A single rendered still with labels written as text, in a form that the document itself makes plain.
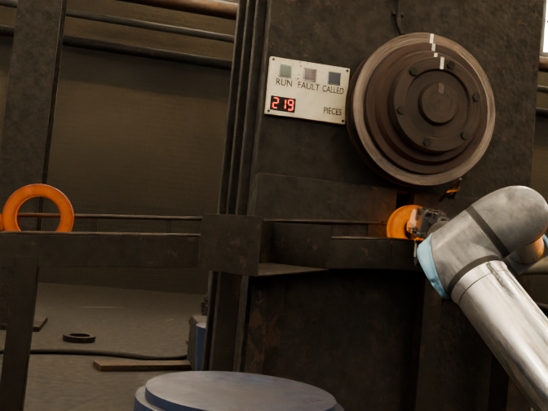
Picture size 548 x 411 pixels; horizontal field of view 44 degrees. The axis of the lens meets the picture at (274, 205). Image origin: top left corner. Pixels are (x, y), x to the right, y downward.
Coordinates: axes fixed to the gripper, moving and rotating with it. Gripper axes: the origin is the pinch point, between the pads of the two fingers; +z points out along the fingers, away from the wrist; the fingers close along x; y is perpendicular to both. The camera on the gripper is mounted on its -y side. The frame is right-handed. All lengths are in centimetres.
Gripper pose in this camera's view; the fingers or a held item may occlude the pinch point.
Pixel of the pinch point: (412, 223)
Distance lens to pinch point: 212.7
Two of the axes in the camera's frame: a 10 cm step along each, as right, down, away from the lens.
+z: -1.8, -2.4, 9.5
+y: 1.6, -9.6, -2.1
